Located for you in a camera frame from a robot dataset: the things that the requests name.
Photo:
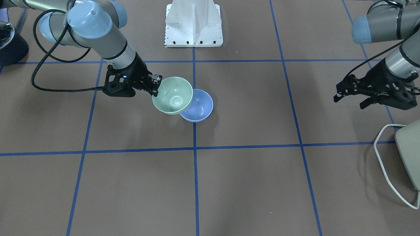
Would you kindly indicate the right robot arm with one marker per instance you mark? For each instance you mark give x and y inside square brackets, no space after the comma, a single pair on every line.
[89,24]

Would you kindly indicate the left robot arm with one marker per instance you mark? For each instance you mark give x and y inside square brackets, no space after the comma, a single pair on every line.
[389,20]

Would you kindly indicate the brown paper table mat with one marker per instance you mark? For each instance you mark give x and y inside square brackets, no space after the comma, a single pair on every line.
[276,157]

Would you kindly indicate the blue bowl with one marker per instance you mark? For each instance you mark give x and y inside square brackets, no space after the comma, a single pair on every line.
[200,108]

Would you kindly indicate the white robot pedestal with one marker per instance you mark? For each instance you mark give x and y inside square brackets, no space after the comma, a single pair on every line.
[193,23]

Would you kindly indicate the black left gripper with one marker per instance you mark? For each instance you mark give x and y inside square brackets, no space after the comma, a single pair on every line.
[380,77]

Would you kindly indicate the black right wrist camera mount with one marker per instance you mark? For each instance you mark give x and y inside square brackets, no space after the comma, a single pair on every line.
[117,82]

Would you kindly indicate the green bowl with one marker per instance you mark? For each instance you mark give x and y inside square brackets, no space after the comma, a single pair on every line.
[175,95]

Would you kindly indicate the cream toaster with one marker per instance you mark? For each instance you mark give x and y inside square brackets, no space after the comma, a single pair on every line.
[407,141]

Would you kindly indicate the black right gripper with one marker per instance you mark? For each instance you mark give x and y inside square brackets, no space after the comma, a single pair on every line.
[139,72]

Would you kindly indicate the dark blue saucepan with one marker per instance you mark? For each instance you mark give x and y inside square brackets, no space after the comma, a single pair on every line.
[13,47]

